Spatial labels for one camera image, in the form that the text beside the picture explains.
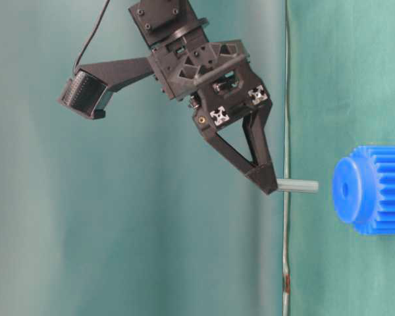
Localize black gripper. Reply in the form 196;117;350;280
146;16;277;195

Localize grey metal shaft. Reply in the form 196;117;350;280
276;178;319;194

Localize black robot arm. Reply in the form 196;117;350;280
129;1;278;194

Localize blue plastic gear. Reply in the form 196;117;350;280
332;145;395;235

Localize green cloth mat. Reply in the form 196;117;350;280
287;1;395;315

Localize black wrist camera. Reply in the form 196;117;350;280
57;70;113;120

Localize black camera cable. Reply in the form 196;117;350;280
72;0;111;74

